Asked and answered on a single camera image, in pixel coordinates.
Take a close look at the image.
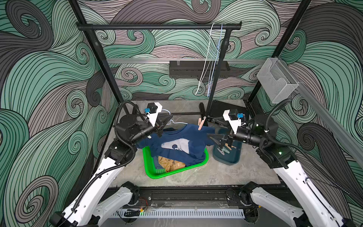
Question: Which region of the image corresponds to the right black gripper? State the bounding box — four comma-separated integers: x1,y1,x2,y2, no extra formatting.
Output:
207,115,264,148

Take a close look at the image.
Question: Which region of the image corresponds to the white grey clothespin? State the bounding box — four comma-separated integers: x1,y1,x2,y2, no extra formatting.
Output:
217,147,230,156

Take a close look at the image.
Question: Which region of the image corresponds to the pink white clothespin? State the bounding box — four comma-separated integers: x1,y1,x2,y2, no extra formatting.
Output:
198,116,206,131

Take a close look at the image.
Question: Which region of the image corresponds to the dark navy t-shirt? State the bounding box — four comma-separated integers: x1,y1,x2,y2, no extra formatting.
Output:
137,124,215,166

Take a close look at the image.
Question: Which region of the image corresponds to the tan yellow t-shirt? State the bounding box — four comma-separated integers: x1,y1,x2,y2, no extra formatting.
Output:
158,156,186,172

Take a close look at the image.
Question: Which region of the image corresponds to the white wire hanger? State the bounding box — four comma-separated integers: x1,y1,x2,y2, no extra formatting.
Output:
195,23,215,95

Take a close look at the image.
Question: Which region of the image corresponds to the light blue wire hanger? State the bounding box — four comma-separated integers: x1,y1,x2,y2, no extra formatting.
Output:
207,24,223,97

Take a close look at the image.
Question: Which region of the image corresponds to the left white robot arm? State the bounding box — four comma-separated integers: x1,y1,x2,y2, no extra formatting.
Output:
50,101,173,227

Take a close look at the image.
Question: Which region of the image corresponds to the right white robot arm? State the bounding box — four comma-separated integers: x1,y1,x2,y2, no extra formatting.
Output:
208,99,354,227

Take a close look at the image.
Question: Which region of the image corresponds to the black case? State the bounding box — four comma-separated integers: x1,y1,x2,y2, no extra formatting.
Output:
209,100,250,121

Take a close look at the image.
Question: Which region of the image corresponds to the dark teal plastic bin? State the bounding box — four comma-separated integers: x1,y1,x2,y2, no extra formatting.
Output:
212,141,242,166

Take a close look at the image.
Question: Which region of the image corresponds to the green plastic basket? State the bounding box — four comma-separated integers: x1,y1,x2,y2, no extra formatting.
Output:
142,146,209,179

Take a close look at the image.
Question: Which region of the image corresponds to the black clothes rack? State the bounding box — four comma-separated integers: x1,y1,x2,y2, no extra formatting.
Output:
77,22,242,121

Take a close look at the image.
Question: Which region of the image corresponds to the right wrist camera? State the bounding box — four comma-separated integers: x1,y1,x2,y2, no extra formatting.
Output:
223,109,246,134

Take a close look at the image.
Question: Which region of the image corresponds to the black wall cable tray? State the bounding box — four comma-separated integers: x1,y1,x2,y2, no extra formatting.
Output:
169,61,218,81

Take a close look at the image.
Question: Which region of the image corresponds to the clear mesh wall holder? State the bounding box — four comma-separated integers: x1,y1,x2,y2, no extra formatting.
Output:
257,58,299,104

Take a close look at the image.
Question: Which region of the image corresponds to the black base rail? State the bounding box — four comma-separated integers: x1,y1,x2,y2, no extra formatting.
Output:
122,185,249,209

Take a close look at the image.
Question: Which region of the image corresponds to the white slotted cable duct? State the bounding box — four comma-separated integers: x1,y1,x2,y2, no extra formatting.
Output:
110,208,245,219

